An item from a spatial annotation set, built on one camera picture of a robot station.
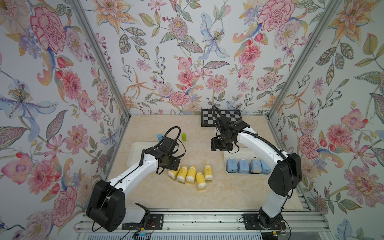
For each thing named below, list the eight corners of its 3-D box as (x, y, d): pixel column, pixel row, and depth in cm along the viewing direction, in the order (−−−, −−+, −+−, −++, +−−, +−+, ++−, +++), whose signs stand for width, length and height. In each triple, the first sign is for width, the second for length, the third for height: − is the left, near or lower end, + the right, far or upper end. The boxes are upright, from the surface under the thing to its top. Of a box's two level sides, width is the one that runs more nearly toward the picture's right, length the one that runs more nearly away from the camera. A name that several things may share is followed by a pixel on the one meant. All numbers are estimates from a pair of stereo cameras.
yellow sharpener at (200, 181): (198, 191, 85) (199, 187, 80) (194, 177, 90) (195, 172, 85) (205, 189, 86) (206, 185, 81) (201, 175, 91) (202, 170, 86)
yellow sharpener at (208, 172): (204, 183, 88) (205, 178, 82) (203, 170, 93) (204, 164, 87) (211, 183, 88) (213, 178, 82) (210, 170, 93) (211, 164, 87)
